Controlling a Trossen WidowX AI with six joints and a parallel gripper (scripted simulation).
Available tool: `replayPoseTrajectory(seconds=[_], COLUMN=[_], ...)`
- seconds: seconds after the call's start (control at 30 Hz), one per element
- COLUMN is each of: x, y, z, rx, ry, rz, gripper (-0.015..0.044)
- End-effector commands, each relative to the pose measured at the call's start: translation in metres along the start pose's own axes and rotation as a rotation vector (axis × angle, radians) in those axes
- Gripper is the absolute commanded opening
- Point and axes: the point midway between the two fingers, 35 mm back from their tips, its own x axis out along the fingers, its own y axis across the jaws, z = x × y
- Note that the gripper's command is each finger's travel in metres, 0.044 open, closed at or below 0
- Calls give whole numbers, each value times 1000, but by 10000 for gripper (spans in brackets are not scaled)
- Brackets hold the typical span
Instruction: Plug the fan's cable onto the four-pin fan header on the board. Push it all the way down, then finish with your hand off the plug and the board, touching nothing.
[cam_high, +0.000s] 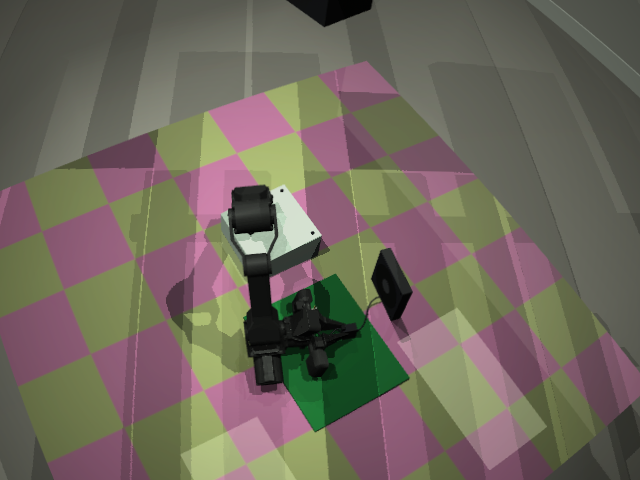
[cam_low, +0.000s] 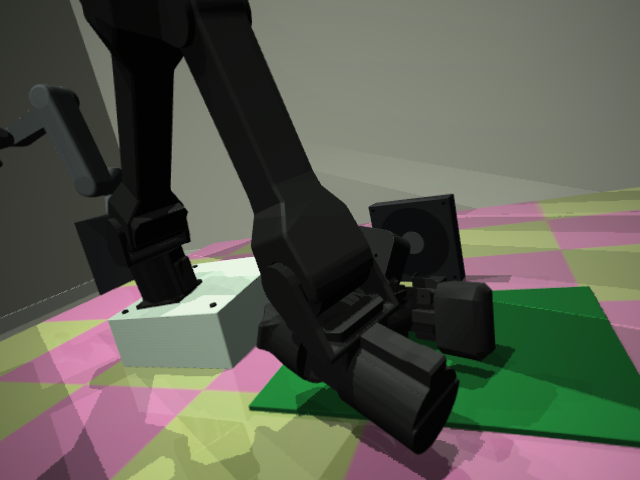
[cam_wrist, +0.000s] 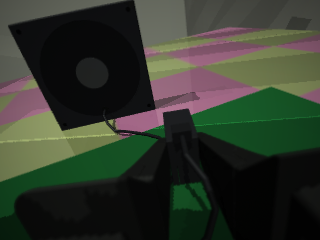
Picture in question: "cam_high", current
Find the green circuit board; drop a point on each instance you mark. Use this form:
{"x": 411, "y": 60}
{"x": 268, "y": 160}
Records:
{"x": 360, "y": 369}

